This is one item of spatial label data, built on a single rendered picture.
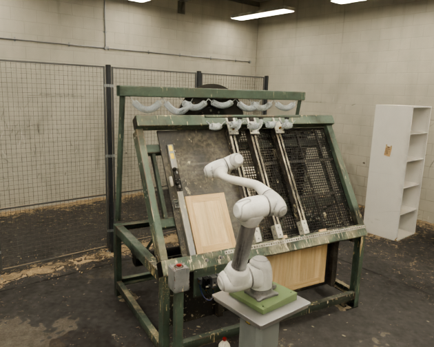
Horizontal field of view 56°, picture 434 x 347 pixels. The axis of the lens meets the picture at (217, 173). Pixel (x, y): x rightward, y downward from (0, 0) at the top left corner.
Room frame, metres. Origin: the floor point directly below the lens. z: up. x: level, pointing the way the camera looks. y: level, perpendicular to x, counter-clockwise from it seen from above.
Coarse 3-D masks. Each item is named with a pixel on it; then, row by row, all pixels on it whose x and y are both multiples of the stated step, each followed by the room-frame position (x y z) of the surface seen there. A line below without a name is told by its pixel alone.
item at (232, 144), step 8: (240, 120) 3.69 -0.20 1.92; (232, 128) 3.77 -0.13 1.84; (232, 136) 3.79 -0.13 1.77; (232, 144) 3.72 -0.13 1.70; (232, 152) 3.71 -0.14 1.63; (240, 168) 3.64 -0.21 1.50; (240, 176) 3.58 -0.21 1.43; (240, 192) 3.56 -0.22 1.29; (248, 192) 3.53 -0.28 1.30; (256, 232) 3.36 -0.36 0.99; (256, 240) 3.32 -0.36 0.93
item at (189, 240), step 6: (168, 150) 3.43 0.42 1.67; (168, 156) 3.43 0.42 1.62; (174, 156) 3.43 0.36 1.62; (174, 162) 3.40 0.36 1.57; (174, 180) 3.31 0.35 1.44; (174, 186) 3.31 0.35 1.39; (180, 192) 3.28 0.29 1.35; (180, 198) 3.25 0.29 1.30; (180, 204) 3.22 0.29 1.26; (180, 210) 3.20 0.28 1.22; (186, 210) 3.22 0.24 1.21; (180, 216) 3.20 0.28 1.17; (186, 216) 3.19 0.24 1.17; (186, 222) 3.16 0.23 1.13; (186, 228) 3.14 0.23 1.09; (186, 234) 3.11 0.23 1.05; (186, 240) 3.10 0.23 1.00; (192, 240) 3.11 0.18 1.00; (192, 246) 3.08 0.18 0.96; (192, 252) 3.05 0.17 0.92
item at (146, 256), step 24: (312, 216) 4.55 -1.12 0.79; (120, 240) 4.02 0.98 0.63; (360, 240) 3.93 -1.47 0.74; (120, 264) 4.02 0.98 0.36; (144, 264) 3.25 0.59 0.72; (336, 264) 4.11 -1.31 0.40; (360, 264) 3.94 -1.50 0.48; (120, 288) 3.87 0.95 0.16; (168, 288) 2.90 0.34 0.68; (192, 288) 3.26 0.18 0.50; (168, 312) 2.90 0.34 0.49; (192, 312) 3.26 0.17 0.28; (216, 312) 3.35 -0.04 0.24; (168, 336) 2.90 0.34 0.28; (216, 336) 3.11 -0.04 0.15
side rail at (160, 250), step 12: (144, 144) 3.35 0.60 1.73; (144, 156) 3.29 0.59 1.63; (144, 168) 3.24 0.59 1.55; (144, 180) 3.23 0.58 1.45; (144, 192) 3.23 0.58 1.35; (156, 204) 3.12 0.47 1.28; (156, 216) 3.07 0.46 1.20; (156, 228) 3.02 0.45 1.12; (156, 240) 2.98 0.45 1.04; (156, 252) 2.99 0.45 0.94
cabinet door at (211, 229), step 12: (192, 204) 3.29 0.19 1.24; (204, 204) 3.34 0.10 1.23; (216, 204) 3.39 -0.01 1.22; (192, 216) 3.24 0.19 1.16; (204, 216) 3.29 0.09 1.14; (216, 216) 3.34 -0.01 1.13; (228, 216) 3.38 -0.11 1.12; (192, 228) 3.18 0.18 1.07; (204, 228) 3.23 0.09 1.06; (216, 228) 3.28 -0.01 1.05; (228, 228) 3.32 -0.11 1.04; (204, 240) 3.17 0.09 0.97; (216, 240) 3.22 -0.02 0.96; (228, 240) 3.27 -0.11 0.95; (204, 252) 3.12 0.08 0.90
